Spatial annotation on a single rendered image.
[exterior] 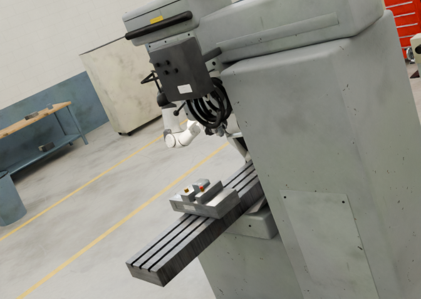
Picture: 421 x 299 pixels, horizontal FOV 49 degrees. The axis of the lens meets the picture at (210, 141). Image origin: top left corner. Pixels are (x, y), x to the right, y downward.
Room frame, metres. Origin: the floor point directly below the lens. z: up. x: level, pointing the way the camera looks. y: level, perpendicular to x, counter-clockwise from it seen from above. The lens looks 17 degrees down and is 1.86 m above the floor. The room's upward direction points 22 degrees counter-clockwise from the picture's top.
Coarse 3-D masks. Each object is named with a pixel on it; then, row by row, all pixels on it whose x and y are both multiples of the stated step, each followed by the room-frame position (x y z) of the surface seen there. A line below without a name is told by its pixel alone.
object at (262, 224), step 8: (264, 208) 1.98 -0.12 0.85; (248, 216) 1.97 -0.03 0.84; (256, 216) 1.93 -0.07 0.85; (264, 216) 1.91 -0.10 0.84; (272, 216) 1.93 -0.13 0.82; (232, 224) 2.06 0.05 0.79; (240, 224) 2.02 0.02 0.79; (248, 224) 1.97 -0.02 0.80; (256, 224) 1.93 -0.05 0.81; (264, 224) 1.89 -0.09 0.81; (272, 224) 1.91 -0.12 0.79; (232, 232) 2.08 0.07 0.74; (240, 232) 2.03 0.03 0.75; (248, 232) 1.99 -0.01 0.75; (256, 232) 1.95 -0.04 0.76; (264, 232) 1.90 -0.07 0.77; (272, 232) 1.90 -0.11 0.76
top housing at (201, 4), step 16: (160, 0) 2.04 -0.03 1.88; (176, 0) 1.96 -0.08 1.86; (192, 0) 1.93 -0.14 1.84; (208, 0) 1.99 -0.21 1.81; (224, 0) 2.04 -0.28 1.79; (128, 16) 2.22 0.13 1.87; (144, 16) 2.14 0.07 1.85; (160, 16) 2.06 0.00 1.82; (160, 32) 2.09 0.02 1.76; (176, 32) 2.02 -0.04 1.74
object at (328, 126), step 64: (256, 64) 1.62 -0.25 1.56; (320, 64) 1.41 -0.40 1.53; (384, 64) 1.56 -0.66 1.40; (256, 128) 1.68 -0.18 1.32; (320, 128) 1.47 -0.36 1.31; (384, 128) 1.49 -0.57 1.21; (320, 192) 1.53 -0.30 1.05; (384, 192) 1.41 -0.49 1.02; (320, 256) 1.61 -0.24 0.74; (384, 256) 1.39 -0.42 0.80
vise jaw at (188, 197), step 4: (208, 180) 2.10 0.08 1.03; (188, 188) 2.10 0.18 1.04; (192, 188) 2.07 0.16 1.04; (184, 192) 2.06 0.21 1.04; (188, 192) 2.04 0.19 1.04; (192, 192) 2.04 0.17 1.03; (180, 196) 2.06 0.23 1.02; (184, 196) 2.04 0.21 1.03; (188, 196) 2.02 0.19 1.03; (192, 196) 2.03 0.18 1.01; (184, 200) 2.05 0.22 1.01; (188, 200) 2.02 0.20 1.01; (192, 200) 2.03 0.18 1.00
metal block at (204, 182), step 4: (200, 180) 2.05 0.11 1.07; (204, 180) 2.03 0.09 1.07; (192, 184) 2.04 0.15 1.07; (196, 184) 2.02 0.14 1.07; (200, 184) 2.01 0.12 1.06; (204, 184) 2.02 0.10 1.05; (208, 184) 2.03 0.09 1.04; (196, 188) 2.02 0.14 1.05; (204, 188) 2.02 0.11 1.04; (196, 192) 2.04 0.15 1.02
